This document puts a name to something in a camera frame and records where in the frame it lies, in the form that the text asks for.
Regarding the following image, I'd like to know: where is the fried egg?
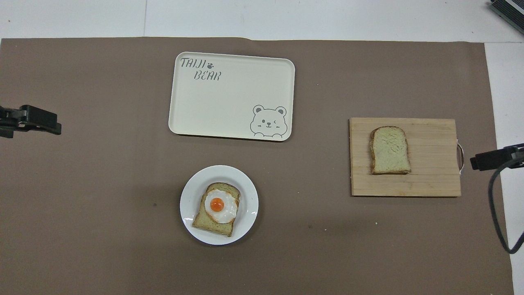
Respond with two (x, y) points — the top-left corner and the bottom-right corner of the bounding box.
(204, 189), (239, 224)

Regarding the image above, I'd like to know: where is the bread slice under fried egg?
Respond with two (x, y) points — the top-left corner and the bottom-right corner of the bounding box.
(192, 182), (241, 237)

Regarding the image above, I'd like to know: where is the cream tray with bear print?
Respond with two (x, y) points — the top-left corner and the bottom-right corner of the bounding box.
(168, 52), (296, 142)

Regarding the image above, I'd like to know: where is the wooden cutting board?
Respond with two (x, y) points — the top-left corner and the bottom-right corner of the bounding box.
(349, 118), (465, 197)

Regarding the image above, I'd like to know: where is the black stand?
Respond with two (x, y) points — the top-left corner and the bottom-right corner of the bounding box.
(489, 0), (524, 23)

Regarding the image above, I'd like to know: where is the white round plate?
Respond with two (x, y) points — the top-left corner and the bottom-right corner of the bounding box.
(180, 165), (259, 246)

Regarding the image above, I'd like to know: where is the plain bread slice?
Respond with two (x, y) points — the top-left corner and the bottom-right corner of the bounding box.
(370, 126), (412, 175)

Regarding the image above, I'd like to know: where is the black cable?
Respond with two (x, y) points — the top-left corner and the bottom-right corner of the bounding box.
(488, 157), (524, 254)

